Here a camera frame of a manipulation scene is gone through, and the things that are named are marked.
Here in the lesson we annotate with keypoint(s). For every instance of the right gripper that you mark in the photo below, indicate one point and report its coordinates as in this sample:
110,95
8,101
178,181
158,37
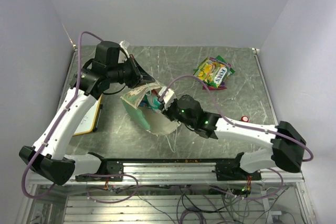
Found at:
166,112

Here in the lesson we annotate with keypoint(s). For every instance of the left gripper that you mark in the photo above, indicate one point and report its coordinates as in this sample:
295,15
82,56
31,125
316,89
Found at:
140,75

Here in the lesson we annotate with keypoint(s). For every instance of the green printed paper bag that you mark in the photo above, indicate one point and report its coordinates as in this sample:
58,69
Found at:
153,122

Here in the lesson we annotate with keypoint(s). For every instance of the purple candy packet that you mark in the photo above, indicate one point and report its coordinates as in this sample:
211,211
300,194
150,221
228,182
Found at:
212,86

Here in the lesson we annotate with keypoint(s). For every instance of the green yellow candy packet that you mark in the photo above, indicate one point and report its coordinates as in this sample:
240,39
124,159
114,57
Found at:
221,59

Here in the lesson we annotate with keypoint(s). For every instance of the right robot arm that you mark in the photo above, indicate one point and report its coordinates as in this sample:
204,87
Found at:
282,145

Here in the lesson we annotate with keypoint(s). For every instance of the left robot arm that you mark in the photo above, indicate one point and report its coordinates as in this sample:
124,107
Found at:
46,157

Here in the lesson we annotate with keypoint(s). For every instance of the red black stamp knob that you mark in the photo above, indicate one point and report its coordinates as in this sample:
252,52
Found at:
244,119

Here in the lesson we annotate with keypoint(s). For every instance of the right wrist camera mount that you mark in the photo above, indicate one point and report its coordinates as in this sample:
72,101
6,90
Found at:
166,97

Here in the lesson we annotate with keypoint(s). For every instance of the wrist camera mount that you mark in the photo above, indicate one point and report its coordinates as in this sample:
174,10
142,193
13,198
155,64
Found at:
123,54
166,97

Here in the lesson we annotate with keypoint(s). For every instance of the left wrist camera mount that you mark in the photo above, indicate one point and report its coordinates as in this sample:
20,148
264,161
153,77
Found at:
123,54

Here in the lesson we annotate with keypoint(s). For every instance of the aluminium frame rail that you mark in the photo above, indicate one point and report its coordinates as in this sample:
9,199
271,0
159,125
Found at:
193,173

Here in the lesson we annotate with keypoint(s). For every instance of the small whiteboard yellow frame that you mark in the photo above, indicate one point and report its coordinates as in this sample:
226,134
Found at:
89,123

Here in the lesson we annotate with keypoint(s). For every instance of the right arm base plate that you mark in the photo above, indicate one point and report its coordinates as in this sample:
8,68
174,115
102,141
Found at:
229,170

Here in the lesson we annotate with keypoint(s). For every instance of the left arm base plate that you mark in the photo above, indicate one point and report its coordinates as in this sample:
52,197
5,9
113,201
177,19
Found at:
108,170

